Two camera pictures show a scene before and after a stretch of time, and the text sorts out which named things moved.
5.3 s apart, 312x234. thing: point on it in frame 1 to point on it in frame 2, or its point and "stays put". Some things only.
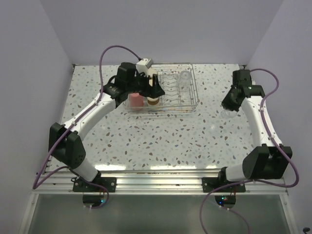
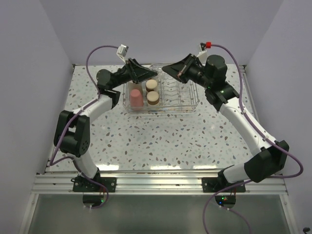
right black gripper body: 232,88 to 195,73
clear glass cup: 228,114 to 162,75
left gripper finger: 146,92 to 140,74
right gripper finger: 229,101 to 177,68
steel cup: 152,101 stays put
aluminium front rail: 156,182 stays put
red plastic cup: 136,100 stays put
